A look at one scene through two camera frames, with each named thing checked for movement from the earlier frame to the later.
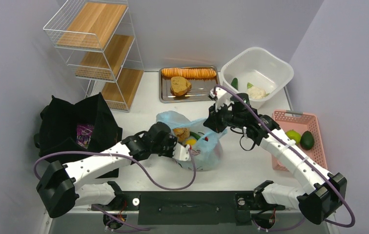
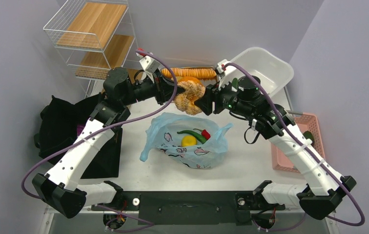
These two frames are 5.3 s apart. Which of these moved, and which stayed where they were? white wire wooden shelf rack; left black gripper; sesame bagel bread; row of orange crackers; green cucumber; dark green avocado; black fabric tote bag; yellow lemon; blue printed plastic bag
Moved: sesame bagel bread; left black gripper; blue printed plastic bag
Stayed: dark green avocado; black fabric tote bag; green cucumber; white wire wooden shelf rack; row of orange crackers; yellow lemon
